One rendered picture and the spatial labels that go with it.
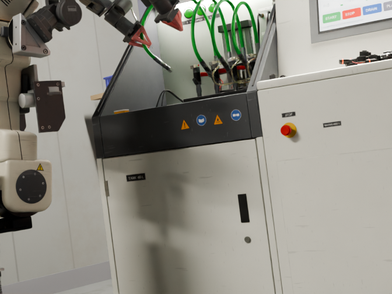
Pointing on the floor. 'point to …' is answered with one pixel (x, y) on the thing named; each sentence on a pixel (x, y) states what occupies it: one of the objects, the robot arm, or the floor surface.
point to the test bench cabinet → (265, 207)
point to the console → (329, 162)
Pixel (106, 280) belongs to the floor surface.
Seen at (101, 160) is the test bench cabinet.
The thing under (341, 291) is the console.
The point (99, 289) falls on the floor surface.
